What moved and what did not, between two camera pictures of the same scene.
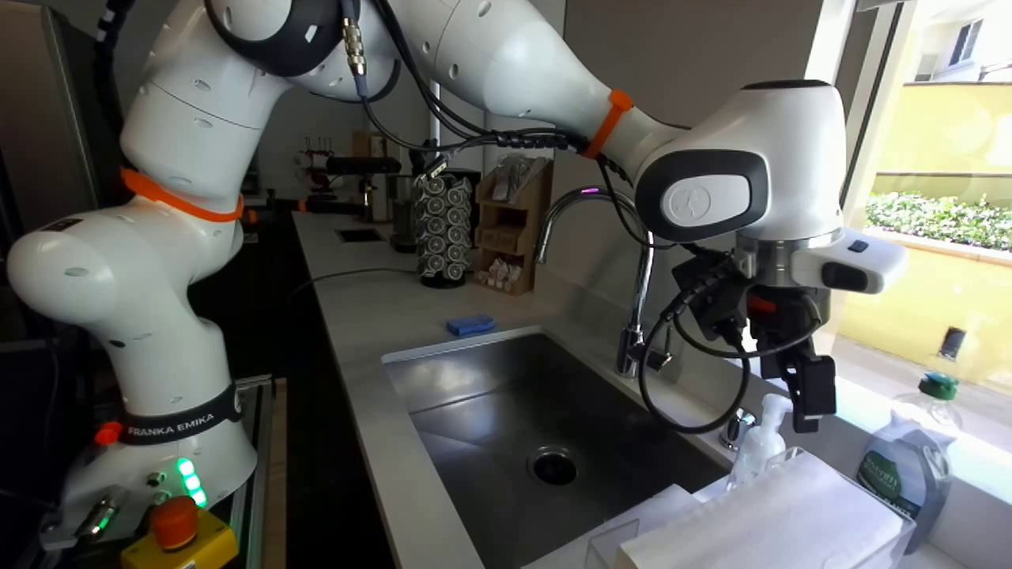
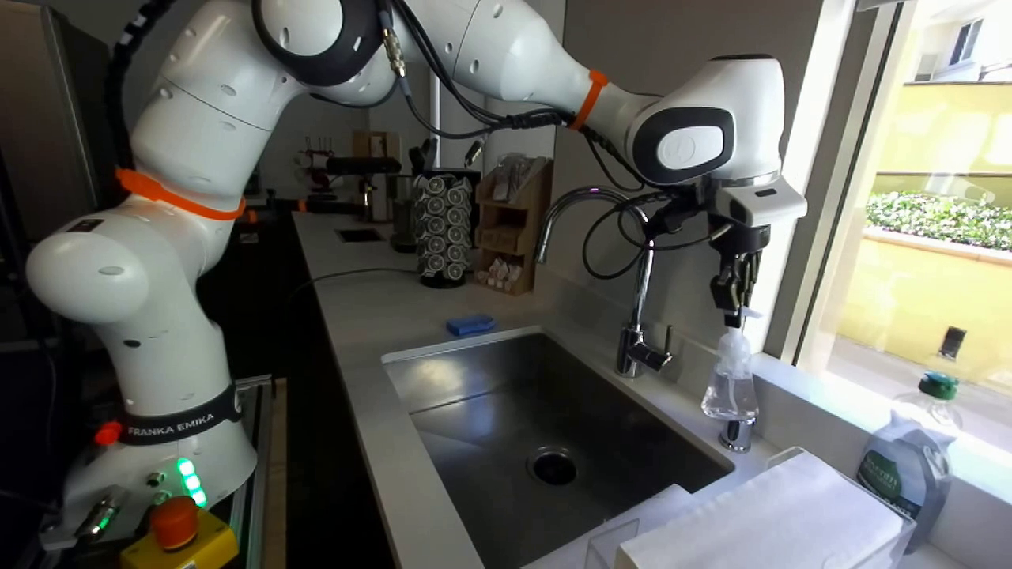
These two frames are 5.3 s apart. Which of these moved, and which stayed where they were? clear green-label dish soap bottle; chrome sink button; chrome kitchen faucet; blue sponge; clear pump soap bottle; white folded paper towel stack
Moved: chrome sink button; clear pump soap bottle
Stayed: blue sponge; clear green-label dish soap bottle; white folded paper towel stack; chrome kitchen faucet
